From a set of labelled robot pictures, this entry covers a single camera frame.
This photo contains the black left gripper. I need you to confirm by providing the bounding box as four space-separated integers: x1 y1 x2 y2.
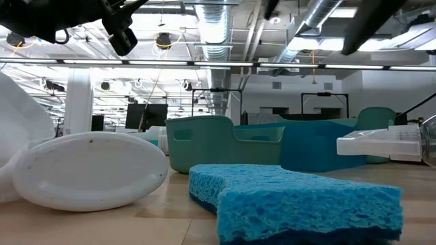
0 0 149 45

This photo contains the clear plastic spray bottle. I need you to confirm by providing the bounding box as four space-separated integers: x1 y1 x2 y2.
336 115 436 169

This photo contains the blue kitchen sponge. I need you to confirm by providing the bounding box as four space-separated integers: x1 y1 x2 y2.
189 163 405 245

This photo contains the long ceiling light bar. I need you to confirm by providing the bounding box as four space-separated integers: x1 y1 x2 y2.
0 58 436 71

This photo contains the white pillar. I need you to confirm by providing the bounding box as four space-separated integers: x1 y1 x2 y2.
63 67 94 136

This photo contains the large teal plastic bin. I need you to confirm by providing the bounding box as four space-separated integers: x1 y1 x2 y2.
272 107 397 165

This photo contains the white towel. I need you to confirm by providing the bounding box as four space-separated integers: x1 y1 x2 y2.
0 71 57 205

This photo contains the small black monitor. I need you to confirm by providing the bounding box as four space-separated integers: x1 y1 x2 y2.
91 114 105 132

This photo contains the dark blue plastic bin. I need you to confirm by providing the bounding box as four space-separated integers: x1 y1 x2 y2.
234 120 369 173

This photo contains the large black monitor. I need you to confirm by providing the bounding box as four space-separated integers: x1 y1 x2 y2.
125 103 169 131

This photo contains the small teal plastic bin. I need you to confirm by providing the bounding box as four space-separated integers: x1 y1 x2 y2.
165 115 285 174

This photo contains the white cleaner bottle blue label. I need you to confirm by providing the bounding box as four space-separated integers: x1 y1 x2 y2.
12 131 170 212

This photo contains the black ceiling device yellow cable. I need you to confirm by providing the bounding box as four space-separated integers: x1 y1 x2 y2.
5 31 27 48
155 32 173 51

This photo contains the slanted silver ventilation duct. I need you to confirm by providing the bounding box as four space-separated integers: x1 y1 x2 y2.
277 0 345 64

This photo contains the wide silver ventilation duct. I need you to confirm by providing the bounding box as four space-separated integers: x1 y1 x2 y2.
193 0 233 116

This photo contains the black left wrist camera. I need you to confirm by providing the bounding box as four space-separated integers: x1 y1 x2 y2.
108 27 139 57

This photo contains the black background rig frame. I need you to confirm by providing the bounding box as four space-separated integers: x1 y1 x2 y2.
300 92 349 120
191 88 243 118

